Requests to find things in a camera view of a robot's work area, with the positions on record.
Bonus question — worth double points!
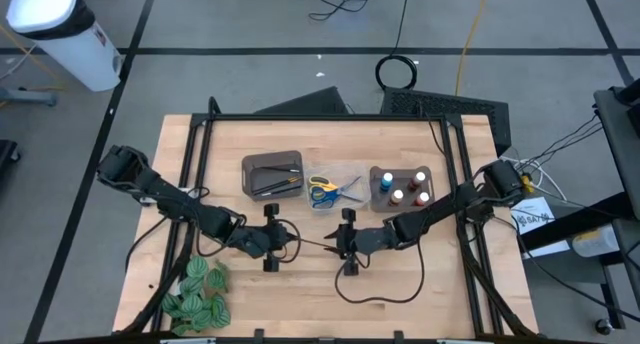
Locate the yellow handled scissors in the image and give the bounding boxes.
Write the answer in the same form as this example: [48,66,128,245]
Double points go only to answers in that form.
[307,175,362,195]

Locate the yellow hanging cable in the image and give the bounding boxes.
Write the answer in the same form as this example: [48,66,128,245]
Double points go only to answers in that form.
[453,0,492,96]

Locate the white plastic canister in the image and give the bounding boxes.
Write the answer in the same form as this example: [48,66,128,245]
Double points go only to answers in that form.
[572,223,621,258]

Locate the artificial green leafy plant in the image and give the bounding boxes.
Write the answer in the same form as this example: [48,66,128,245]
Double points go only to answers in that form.
[159,255,234,337]

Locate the white cable bundle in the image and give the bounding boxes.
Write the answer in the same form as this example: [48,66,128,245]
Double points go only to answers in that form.
[498,155,551,185]

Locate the black equipment cart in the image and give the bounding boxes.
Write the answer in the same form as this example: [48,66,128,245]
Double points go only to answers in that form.
[519,86,640,330]

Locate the white printed paper sheet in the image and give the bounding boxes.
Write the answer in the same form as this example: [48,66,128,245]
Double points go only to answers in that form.
[510,196,556,235]

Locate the black floor cable tangle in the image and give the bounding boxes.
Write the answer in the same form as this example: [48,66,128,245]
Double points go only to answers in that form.
[264,0,401,21]

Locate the dark grey plastic bin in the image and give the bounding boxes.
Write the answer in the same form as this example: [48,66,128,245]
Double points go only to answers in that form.
[241,150,305,201]
[368,165,435,214]

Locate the black floor equipment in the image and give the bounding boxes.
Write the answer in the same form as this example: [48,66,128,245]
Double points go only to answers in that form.
[0,139,21,185]

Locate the black hanging cable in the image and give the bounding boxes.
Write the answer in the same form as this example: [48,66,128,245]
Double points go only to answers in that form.
[393,0,412,55]

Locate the blue handled scissors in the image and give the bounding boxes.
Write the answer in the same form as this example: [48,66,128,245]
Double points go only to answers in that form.
[310,176,365,209]

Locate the clear plastic bin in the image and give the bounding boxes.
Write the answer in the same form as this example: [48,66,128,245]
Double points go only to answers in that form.
[304,167,372,218]

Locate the white trash can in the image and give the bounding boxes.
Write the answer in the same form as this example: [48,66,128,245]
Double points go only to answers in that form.
[5,0,123,93]

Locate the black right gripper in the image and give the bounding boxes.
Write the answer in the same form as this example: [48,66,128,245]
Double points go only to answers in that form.
[322,207,398,278]

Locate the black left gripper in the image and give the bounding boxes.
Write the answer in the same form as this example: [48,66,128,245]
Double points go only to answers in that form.
[232,202,302,274]

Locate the grey metal stand foot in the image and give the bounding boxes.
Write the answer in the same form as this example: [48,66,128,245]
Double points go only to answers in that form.
[0,86,57,108]

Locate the black aluminium rig frame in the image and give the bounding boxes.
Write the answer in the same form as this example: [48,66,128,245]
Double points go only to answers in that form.
[119,96,536,341]

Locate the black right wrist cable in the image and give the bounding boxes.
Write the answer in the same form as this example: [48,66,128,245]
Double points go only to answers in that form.
[333,218,426,305]

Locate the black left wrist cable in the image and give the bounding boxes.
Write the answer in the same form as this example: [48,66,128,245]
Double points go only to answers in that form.
[272,217,303,264]

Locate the coiled black cable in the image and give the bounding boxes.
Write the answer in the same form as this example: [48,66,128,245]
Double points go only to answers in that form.
[374,54,419,91]

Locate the black flat panel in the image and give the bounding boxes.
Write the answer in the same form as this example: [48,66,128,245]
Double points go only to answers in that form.
[253,85,350,116]

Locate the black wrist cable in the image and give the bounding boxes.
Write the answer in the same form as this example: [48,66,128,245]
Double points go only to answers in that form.
[272,217,303,264]
[333,218,426,305]

